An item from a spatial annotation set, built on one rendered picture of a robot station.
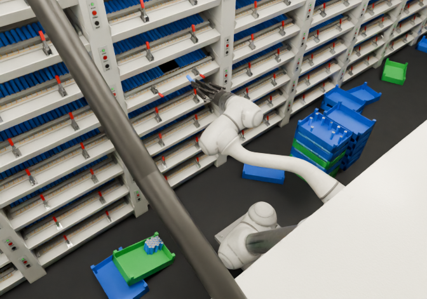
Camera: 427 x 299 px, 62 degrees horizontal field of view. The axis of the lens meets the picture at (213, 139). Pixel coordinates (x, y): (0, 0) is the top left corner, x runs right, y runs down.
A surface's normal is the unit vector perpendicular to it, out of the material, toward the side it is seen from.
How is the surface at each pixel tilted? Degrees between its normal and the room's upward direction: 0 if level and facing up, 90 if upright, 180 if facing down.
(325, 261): 0
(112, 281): 0
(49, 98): 21
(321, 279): 0
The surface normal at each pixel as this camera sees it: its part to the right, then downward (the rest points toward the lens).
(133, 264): 0.26, -0.81
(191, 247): -0.11, -0.21
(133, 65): 0.23, -0.46
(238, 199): 0.01, -0.70
